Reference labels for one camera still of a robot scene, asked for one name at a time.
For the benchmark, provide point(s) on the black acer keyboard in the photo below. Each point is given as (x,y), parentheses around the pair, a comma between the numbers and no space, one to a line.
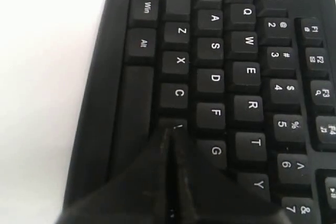
(252,82)

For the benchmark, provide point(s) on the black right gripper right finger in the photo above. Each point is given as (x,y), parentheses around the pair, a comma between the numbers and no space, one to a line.
(205,195)

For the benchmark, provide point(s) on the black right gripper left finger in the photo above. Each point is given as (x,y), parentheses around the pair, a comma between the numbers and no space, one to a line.
(137,195)

